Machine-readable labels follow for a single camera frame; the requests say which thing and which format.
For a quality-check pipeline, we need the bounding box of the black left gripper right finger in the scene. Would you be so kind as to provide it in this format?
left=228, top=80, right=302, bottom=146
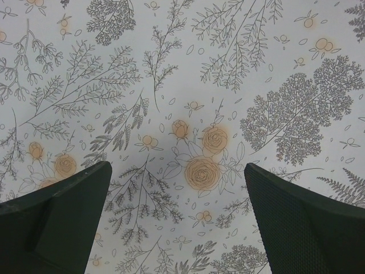
left=244, top=163, right=364, bottom=273

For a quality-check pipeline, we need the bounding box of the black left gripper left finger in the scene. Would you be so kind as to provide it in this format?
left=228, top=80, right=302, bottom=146
left=1, top=161, right=112, bottom=274

